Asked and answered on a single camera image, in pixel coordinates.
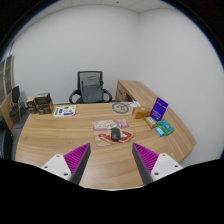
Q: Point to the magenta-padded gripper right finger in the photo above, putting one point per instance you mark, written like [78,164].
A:
[148,160]

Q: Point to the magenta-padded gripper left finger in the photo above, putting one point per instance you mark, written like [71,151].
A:
[74,159]

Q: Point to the black computer mouse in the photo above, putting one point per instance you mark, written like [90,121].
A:
[115,134]

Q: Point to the cartoon print mouse pad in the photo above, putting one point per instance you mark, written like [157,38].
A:
[103,126]

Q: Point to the light blue package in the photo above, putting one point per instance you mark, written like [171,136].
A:
[159,131]

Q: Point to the teal green package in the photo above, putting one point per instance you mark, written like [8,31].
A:
[166,127]

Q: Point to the small beige box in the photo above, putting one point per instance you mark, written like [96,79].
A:
[150,122]

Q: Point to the printed sheet with coloured shapes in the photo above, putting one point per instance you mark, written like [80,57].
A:
[64,111]

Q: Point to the purple card package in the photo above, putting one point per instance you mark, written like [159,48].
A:
[159,109]

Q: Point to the white paper note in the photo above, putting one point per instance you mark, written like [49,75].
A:
[135,104]

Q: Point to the round grey disc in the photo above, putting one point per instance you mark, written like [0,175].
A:
[116,108]

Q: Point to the black box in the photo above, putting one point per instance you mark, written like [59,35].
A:
[42,98]

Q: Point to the small brown cardboard box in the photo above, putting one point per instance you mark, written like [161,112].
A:
[31,105]

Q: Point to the grey backpack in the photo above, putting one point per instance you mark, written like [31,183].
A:
[91,89]

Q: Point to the wooden side desk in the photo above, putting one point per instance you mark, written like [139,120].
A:
[131,89]

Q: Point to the dark bulky chair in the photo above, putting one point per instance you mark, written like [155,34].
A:
[4,136]

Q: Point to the black mesh office chair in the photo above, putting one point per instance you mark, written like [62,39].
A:
[80,78]

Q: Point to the slim black swivel chair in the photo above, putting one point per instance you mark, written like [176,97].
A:
[15,95]

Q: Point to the wooden shelf unit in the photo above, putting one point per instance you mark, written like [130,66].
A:
[6,76]

